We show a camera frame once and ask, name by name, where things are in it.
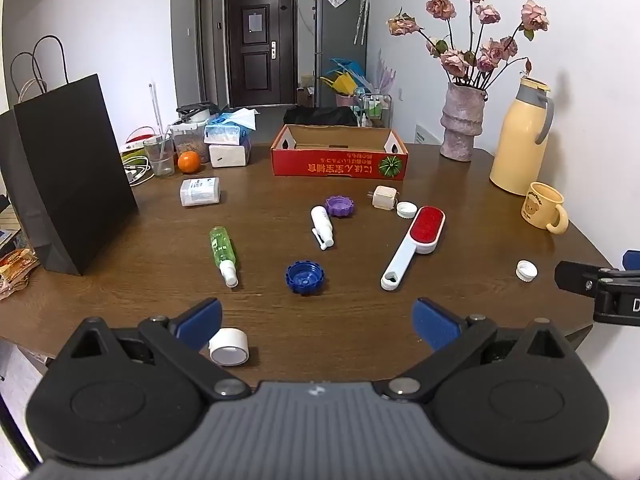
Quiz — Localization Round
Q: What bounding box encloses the white cable bundle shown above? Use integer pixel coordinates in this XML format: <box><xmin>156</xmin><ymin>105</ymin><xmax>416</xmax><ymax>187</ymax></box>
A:
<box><xmin>121</xmin><ymin>155</ymin><xmax>153</xmax><ymax>177</ymax></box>

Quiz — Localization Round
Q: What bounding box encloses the dark brown door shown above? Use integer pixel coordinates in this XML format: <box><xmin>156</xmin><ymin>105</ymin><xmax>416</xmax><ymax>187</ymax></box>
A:
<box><xmin>223</xmin><ymin>0</ymin><xmax>293</xmax><ymax>107</ymax></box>

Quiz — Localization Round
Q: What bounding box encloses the yellow thermos jug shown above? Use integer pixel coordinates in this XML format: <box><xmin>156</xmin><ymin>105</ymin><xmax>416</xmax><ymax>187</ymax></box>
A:
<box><xmin>489</xmin><ymin>76</ymin><xmax>556</xmax><ymax>196</ymax></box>

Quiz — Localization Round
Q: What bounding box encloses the white spray bottle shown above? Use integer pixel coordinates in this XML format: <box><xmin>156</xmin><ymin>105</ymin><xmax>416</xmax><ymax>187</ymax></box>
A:
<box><xmin>310</xmin><ymin>205</ymin><xmax>335</xmax><ymax>251</ymax></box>

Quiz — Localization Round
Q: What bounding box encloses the green spray bottle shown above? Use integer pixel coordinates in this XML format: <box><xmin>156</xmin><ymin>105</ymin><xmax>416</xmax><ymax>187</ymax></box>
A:
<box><xmin>209</xmin><ymin>226</ymin><xmax>239</xmax><ymax>288</ymax></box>

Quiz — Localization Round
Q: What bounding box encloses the red bucket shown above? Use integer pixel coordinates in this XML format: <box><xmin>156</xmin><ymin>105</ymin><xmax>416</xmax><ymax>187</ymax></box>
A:
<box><xmin>125</xmin><ymin>127</ymin><xmax>161</xmax><ymax>148</ymax></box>

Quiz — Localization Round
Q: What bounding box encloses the purple feather decoration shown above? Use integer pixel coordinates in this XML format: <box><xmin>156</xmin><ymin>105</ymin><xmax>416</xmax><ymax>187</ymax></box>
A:
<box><xmin>377</xmin><ymin>50</ymin><xmax>398</xmax><ymax>92</ymax></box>

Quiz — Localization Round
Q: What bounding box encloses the white power adapter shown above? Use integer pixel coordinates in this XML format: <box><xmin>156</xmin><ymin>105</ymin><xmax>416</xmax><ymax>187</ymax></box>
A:
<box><xmin>365</xmin><ymin>185</ymin><xmax>398</xmax><ymax>210</ymax></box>

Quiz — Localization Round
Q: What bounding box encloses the white tape roll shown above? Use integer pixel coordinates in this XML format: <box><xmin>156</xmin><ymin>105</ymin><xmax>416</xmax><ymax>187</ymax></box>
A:
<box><xmin>208</xmin><ymin>328</ymin><xmax>250</xmax><ymax>366</ymax></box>

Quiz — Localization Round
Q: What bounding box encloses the clear drinking glass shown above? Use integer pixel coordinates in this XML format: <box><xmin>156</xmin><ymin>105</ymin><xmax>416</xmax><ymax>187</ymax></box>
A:
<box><xmin>143</xmin><ymin>134</ymin><xmax>176</xmax><ymax>177</ymax></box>

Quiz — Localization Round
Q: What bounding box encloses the red cardboard box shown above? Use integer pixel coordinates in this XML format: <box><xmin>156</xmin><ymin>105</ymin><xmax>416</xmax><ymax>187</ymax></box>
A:
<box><xmin>270</xmin><ymin>124</ymin><xmax>409</xmax><ymax>181</ymax></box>

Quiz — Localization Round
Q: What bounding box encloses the blue bottle cap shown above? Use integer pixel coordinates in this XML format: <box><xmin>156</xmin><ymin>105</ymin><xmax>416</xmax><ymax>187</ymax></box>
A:
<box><xmin>285</xmin><ymin>260</ymin><xmax>326</xmax><ymax>296</ymax></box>

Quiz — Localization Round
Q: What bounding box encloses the yellow bear mug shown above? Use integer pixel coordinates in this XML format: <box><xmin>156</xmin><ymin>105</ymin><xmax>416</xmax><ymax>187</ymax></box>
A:
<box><xmin>520</xmin><ymin>181</ymin><xmax>570</xmax><ymax>235</ymax></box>

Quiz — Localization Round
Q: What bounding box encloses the wire storage trolley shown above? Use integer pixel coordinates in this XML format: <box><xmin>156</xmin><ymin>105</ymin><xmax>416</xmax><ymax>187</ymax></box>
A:
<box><xmin>357</xmin><ymin>91</ymin><xmax>392</xmax><ymax>128</ymax></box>

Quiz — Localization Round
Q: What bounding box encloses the black paper bag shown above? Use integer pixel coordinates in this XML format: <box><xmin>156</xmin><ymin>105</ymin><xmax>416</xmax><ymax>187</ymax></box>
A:
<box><xmin>0</xmin><ymin>35</ymin><xmax>140</xmax><ymax>277</ymax></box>

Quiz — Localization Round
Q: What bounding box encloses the white rectangular plastic bottle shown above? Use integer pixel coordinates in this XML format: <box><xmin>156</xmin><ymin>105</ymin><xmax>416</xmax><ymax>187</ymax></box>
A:
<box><xmin>179</xmin><ymin>177</ymin><xmax>222</xmax><ymax>208</ymax></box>

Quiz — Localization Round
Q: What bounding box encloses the blue plastic toy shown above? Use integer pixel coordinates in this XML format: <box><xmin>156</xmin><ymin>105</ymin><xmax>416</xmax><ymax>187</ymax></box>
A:
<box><xmin>330</xmin><ymin>57</ymin><xmax>373</xmax><ymax>86</ymax></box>

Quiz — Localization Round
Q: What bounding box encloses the orange snack packet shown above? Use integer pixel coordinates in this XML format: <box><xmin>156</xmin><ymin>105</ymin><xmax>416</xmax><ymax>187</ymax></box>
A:
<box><xmin>0</xmin><ymin>247</ymin><xmax>41</xmax><ymax>301</ymax></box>

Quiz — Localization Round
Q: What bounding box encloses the yellow plastic toy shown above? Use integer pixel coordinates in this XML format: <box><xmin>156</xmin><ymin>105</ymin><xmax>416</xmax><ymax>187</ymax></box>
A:
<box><xmin>320</xmin><ymin>74</ymin><xmax>358</xmax><ymax>95</ymax></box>

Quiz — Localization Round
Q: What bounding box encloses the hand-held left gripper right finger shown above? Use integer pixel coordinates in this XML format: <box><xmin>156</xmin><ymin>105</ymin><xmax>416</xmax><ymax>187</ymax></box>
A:
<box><xmin>382</xmin><ymin>297</ymin><xmax>584</xmax><ymax>402</ymax></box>

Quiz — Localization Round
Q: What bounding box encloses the purple bottle cap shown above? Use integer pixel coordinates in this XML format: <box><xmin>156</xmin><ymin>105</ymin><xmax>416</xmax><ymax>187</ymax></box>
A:
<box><xmin>325</xmin><ymin>195</ymin><xmax>356</xmax><ymax>219</ymax></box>

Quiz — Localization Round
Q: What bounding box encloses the folded white umbrella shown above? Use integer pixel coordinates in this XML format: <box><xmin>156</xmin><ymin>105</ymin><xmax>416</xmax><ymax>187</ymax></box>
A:
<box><xmin>354</xmin><ymin>0</ymin><xmax>372</xmax><ymax>46</ymax></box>

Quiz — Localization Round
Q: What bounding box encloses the purple tissue pack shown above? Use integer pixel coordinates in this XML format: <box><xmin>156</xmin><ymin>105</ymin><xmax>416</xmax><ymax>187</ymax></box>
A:
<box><xmin>208</xmin><ymin>142</ymin><xmax>252</xmax><ymax>168</ymax></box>

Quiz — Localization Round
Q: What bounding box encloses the blue tissue pack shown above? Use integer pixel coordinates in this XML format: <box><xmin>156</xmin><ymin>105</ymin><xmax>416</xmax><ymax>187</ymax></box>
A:
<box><xmin>203</xmin><ymin>108</ymin><xmax>261</xmax><ymax>147</ymax></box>

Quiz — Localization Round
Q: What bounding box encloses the grey refrigerator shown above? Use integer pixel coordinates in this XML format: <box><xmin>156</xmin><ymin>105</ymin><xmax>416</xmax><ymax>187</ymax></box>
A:
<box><xmin>314</xmin><ymin>0</ymin><xmax>368</xmax><ymax>108</ymax></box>

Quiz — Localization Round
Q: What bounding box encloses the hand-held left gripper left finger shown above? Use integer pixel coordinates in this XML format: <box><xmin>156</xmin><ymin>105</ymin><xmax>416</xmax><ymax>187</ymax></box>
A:
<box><xmin>56</xmin><ymin>297</ymin><xmax>252</xmax><ymax>402</ymax></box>

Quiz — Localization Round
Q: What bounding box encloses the red white lint brush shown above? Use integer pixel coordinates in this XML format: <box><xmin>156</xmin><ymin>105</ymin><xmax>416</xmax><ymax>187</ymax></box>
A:
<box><xmin>380</xmin><ymin>205</ymin><xmax>446</xmax><ymax>291</ymax></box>

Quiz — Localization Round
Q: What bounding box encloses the clear food container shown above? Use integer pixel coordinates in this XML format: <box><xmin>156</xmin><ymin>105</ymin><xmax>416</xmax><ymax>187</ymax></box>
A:
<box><xmin>170</xmin><ymin>121</ymin><xmax>208</xmax><ymax>163</ymax></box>

